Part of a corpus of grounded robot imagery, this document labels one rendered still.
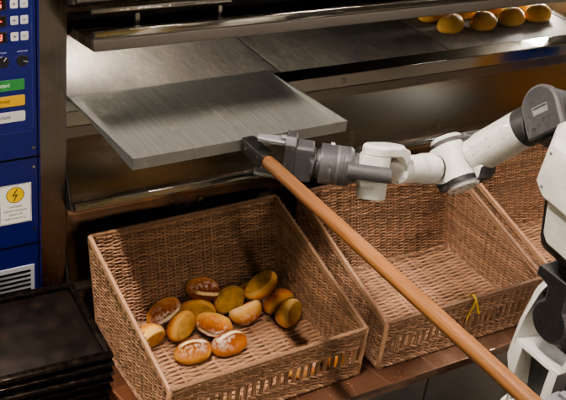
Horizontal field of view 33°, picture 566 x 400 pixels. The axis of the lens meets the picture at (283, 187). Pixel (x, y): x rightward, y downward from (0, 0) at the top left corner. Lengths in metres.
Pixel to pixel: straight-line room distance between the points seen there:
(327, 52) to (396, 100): 0.25
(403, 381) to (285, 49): 0.96
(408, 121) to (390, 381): 0.77
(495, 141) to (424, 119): 0.68
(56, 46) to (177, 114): 0.32
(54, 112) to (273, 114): 0.51
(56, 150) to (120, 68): 0.32
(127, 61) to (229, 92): 0.30
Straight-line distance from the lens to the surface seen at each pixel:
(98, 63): 2.54
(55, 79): 2.24
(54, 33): 2.20
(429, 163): 2.23
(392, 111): 2.81
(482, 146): 2.25
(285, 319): 2.57
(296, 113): 2.36
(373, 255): 1.82
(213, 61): 2.60
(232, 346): 2.47
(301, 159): 2.09
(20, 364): 2.17
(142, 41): 2.11
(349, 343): 2.43
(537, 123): 2.13
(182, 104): 2.35
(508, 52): 3.00
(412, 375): 2.56
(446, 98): 2.93
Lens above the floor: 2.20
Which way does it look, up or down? 30 degrees down
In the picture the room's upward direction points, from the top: 8 degrees clockwise
